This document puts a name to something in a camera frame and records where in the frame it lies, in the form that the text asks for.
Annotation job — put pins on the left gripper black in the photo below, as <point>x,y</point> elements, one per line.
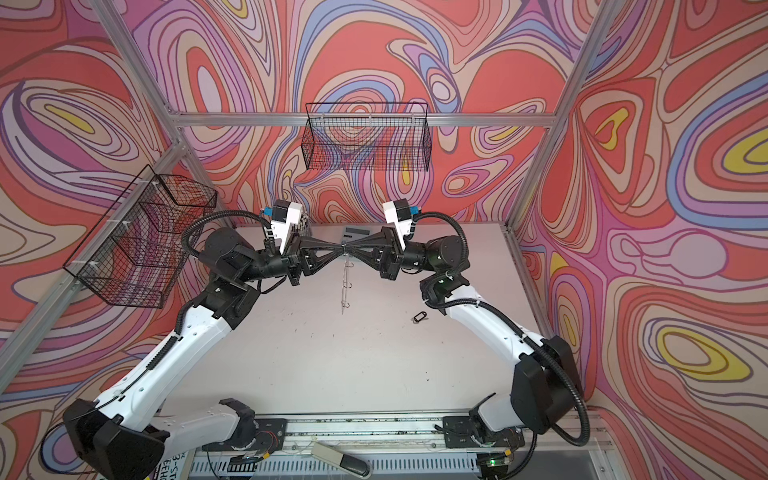
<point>300,260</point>

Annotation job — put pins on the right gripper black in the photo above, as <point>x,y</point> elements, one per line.
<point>386,259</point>

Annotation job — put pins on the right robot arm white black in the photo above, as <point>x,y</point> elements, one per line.
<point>546,393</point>

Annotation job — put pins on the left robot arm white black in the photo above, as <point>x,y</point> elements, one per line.
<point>115,434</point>

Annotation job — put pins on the teal calculator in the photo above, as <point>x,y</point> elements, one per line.
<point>352,233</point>

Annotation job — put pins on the grey foot pedal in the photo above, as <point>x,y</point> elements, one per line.
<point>344,462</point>

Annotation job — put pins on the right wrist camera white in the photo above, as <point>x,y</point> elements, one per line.
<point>401,215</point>

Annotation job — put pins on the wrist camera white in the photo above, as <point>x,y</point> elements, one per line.
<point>401,215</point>
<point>284,217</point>

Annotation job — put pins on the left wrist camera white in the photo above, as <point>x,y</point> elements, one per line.
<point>284,217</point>

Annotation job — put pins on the black wire basket back wall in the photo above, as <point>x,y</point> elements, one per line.
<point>367,136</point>

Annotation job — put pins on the black wire basket wall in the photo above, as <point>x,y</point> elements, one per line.
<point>133,257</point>
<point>367,136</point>

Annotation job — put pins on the black wire basket left wall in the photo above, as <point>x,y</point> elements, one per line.
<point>133,257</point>

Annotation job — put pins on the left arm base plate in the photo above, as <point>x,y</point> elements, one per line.
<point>265,435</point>

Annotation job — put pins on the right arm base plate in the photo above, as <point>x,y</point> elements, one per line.
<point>464,432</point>

